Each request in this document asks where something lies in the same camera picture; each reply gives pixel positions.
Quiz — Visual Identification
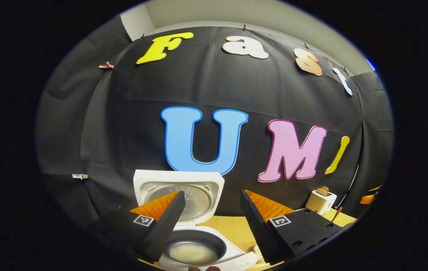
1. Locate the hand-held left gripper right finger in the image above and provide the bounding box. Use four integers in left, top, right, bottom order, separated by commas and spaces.
240, 189, 352, 266

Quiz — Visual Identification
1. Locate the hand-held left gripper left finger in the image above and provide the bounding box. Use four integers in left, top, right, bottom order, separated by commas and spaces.
86, 190, 186, 264

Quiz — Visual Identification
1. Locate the white rice cooker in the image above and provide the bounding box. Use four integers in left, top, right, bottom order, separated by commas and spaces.
133, 169, 259, 271

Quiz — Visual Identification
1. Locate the white toaster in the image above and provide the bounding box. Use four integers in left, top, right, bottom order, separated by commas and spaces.
305, 189, 337, 216

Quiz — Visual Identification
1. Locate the black backdrop cloth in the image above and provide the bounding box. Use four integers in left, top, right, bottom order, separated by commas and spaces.
35, 15, 394, 226

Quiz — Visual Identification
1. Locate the toaster power cable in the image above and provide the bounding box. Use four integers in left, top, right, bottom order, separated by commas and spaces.
339, 164, 360, 208

